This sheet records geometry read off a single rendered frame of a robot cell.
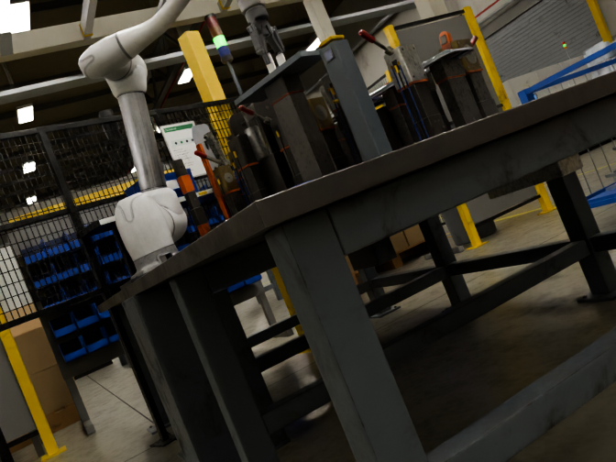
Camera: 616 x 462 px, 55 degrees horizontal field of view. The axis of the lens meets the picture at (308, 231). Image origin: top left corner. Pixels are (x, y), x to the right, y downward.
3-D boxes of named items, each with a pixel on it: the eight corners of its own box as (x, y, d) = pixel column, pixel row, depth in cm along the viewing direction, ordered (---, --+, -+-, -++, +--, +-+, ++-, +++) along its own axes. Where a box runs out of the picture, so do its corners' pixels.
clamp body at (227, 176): (260, 237, 265) (230, 163, 265) (244, 244, 258) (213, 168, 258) (252, 241, 269) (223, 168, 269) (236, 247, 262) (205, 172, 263)
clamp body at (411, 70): (458, 150, 189) (414, 44, 189) (439, 157, 180) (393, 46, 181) (440, 159, 194) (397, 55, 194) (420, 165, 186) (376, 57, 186)
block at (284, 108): (347, 195, 202) (298, 72, 202) (333, 201, 196) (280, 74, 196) (328, 204, 209) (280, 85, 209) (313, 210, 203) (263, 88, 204)
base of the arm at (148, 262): (147, 272, 195) (139, 257, 195) (131, 281, 214) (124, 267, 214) (195, 251, 205) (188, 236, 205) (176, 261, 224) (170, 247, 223)
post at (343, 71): (403, 170, 184) (348, 38, 184) (389, 176, 178) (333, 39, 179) (385, 179, 189) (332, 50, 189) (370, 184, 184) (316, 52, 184)
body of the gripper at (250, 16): (254, 4, 198) (265, 29, 198) (269, 5, 205) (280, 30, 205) (239, 15, 203) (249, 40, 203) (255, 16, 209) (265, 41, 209)
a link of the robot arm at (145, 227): (125, 265, 204) (97, 206, 204) (145, 258, 222) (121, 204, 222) (166, 246, 202) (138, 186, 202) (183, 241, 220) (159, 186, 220)
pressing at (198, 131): (233, 185, 300) (207, 123, 300) (214, 191, 292) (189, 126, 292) (232, 185, 300) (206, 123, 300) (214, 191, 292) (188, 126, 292)
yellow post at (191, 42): (335, 338, 354) (207, 26, 355) (314, 350, 341) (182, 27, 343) (315, 342, 367) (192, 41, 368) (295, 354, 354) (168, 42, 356)
